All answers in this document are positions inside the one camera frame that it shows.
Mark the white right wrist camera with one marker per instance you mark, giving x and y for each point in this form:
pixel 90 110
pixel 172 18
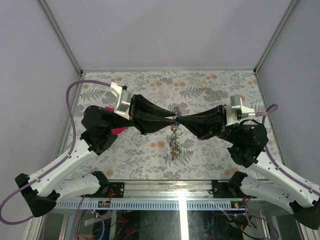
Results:
pixel 235 111

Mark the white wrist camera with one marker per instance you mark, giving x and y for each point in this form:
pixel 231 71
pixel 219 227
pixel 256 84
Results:
pixel 124 98
pixel 235 111

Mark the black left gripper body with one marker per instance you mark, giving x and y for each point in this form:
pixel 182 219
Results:
pixel 120 121

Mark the large metal keyring with keys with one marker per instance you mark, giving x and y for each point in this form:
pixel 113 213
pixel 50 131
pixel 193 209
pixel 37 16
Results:
pixel 174 144

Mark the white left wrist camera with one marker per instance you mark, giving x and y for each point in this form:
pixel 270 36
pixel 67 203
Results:
pixel 124 98

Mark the crumpled pink cloth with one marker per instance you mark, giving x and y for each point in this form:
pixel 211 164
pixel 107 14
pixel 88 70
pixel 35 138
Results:
pixel 118 128

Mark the aluminium front rail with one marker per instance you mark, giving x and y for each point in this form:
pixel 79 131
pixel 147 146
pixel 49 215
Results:
pixel 170 192

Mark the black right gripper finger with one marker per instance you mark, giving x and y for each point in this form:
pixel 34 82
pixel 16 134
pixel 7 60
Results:
pixel 204 131
pixel 207 119

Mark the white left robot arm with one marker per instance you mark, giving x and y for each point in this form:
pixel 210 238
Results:
pixel 48 186

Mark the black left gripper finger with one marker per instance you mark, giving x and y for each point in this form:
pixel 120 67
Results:
pixel 148 122
pixel 140 103

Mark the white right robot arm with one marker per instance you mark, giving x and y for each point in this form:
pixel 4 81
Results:
pixel 288 190

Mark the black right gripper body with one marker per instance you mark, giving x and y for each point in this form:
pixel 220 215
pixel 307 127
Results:
pixel 230 133

